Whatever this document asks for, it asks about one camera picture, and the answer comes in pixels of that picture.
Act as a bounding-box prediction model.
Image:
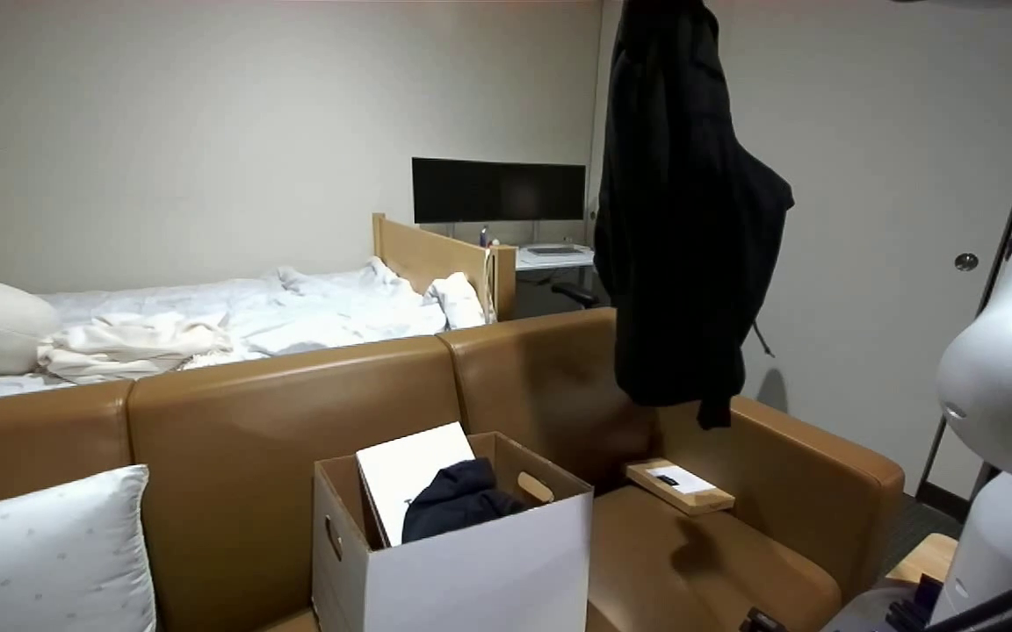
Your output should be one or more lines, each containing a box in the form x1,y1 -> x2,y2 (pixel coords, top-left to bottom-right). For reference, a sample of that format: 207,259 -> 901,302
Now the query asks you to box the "black cloth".
595,0 -> 793,429

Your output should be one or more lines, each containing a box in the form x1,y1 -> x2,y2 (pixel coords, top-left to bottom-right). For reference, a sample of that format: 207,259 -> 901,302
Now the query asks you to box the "dark blue cloth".
401,455 -> 519,541

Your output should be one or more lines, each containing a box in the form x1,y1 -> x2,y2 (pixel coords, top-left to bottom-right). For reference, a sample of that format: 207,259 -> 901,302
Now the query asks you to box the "white cardboard box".
312,433 -> 595,632

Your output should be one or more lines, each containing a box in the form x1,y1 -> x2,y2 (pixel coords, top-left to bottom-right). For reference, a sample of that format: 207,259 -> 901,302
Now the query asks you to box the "tan leather sofa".
0,308 -> 904,632

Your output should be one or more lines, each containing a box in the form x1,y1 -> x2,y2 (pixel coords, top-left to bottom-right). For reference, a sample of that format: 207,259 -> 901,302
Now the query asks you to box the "white desk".
518,241 -> 595,275

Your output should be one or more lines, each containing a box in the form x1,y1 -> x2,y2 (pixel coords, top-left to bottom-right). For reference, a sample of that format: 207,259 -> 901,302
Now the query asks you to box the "right black monitor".
498,165 -> 582,221

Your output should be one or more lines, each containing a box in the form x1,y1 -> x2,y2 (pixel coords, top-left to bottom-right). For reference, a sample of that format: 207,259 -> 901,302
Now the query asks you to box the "black monitor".
498,165 -> 582,221
410,158 -> 498,226

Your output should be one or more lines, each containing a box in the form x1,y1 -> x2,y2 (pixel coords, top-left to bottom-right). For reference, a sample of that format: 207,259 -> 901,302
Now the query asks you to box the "left black monitor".
410,158 -> 498,226

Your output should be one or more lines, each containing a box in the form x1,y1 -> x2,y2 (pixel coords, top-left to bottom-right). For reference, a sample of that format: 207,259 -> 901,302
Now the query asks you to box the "crumpled cream blanket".
35,314 -> 233,383

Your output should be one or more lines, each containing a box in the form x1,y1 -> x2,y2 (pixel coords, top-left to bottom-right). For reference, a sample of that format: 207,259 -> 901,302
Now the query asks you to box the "round door knob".
951,249 -> 979,269

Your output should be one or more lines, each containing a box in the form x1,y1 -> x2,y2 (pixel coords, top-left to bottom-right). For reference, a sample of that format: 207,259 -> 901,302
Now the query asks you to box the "wooden side table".
886,532 -> 957,587

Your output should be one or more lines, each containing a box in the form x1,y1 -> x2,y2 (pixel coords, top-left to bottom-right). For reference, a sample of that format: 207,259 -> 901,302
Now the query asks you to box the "white dotted pillow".
0,466 -> 157,632

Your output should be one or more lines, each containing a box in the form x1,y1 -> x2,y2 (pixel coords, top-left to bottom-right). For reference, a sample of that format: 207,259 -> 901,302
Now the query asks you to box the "wooden frame bed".
0,213 -> 518,395

